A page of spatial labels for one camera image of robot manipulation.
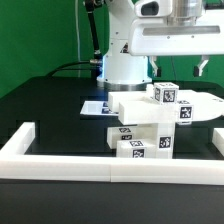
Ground white U-shaped fence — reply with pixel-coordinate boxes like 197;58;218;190
0;122;224;186

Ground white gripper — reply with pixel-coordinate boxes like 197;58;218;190
128;0;224;77

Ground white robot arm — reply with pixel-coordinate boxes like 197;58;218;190
97;0;224;90

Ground black corrugated hose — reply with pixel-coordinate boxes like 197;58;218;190
83;0;108;78

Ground black table cables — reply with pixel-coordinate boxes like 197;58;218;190
45;60;101;78

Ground white tagged cube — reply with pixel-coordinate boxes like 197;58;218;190
153;82;179;104

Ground white sheet with tags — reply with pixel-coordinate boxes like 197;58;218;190
80;101;117;116

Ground white chair seat part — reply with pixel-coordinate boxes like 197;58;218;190
136;123;175;159

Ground white thin cable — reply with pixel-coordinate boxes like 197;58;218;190
75;0;82;78

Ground white chair back frame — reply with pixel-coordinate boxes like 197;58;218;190
108;84;224;125

